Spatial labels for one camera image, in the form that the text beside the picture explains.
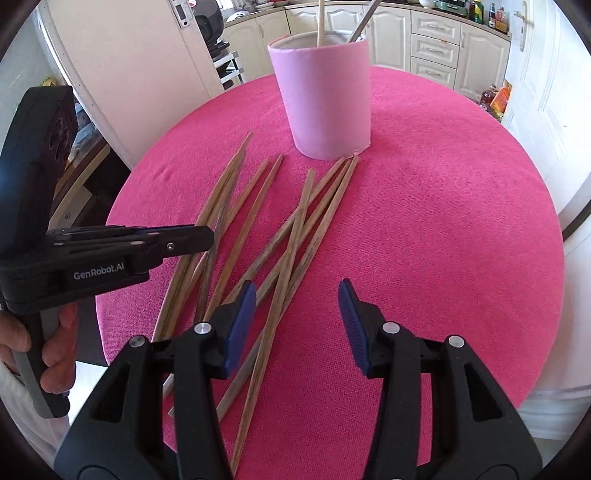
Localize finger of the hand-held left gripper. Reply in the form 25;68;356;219
46;224;215;259

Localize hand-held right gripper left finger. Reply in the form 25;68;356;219
54;281;257;480

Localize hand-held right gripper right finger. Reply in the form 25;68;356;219
338;279;543;480

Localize bunch of wooden chopsticks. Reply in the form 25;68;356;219
151;132;360;463

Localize pink cup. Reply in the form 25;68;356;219
269;31;372;161

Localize person's left hand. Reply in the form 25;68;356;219
0;307;80;396

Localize pink tablecloth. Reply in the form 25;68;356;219
95;65;566;480

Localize cream door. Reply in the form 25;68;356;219
37;0;223;169

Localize metal rack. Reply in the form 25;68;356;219
211;41;246;91

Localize black countertop appliance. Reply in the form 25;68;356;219
191;0;228;48

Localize orange snack bag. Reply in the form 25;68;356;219
490;80;513;122

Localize cream base kitchen cabinets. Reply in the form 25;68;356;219
222;0;513;101

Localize white panel door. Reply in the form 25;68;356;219
501;0;591;214

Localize metal door handle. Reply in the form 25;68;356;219
517;0;530;52

